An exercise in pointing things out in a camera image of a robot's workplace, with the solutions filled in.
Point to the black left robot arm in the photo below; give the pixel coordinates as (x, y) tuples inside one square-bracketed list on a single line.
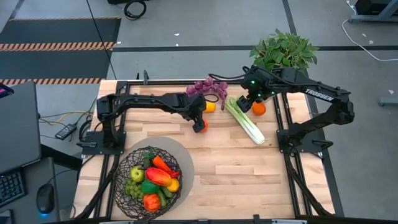
[(149, 101)]

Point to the black power adapter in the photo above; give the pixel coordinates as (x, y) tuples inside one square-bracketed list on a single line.
[(65, 131)]

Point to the black computer mouse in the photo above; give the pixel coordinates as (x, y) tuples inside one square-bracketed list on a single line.
[(45, 197)]

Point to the grey desk foot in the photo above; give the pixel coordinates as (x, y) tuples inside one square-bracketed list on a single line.
[(388, 101)]

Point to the green grape bunch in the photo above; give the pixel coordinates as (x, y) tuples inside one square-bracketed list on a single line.
[(132, 189)]

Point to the yellow mango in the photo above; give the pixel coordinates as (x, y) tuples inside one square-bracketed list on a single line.
[(210, 107)]

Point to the black aluminium table frame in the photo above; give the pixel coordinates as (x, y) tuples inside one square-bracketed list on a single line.
[(155, 82)]

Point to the dark monitor with pink screen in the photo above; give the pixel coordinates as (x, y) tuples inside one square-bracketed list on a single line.
[(4, 91)]

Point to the black keyboard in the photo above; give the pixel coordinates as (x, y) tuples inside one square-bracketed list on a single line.
[(11, 186)]

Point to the round grey placemat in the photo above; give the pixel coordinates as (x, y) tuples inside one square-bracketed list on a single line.
[(186, 161)]

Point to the purple grape bunch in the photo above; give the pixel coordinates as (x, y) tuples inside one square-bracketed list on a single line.
[(206, 87)]

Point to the orange fruit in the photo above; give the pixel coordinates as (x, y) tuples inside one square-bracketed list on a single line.
[(259, 109)]

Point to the red mango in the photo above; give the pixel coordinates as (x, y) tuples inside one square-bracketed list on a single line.
[(158, 176)]

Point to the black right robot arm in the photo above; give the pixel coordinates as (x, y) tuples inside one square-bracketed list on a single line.
[(295, 87)]

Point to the dark grey desk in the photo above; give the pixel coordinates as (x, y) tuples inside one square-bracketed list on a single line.
[(18, 124)]

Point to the yellow-green apple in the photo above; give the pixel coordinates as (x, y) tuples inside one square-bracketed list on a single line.
[(137, 174)]

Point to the yellow lemon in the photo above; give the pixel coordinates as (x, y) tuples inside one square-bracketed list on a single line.
[(173, 185)]

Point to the grey desk leg frame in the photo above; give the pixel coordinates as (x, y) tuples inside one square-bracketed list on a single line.
[(373, 11)]

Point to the black hazard-striped floor mat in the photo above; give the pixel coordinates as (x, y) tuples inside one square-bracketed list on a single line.
[(62, 62)]

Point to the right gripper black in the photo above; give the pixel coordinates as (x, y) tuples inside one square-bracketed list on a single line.
[(258, 84)]

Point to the pale green celery stalk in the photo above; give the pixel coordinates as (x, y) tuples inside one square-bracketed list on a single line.
[(244, 119)]

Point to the orange carrot with green top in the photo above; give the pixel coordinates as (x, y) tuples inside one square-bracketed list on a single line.
[(160, 162)]

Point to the potted tree in white pot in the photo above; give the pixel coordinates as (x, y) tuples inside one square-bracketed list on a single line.
[(284, 51)]

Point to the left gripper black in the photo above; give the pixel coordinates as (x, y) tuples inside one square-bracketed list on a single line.
[(194, 107)]

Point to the orange bell pepper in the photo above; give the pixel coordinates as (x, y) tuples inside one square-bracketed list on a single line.
[(151, 202)]

